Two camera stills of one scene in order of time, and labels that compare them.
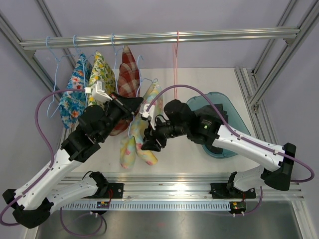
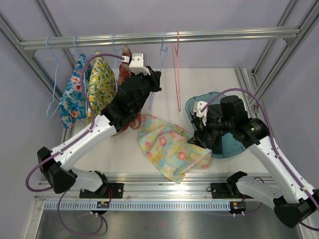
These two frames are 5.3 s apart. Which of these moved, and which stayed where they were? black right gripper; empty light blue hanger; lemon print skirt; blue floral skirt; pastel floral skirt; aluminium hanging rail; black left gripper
Moved: black right gripper; pastel floral skirt; black left gripper
Stayed: blue floral skirt; lemon print skirt; aluminium hanging rail; empty light blue hanger
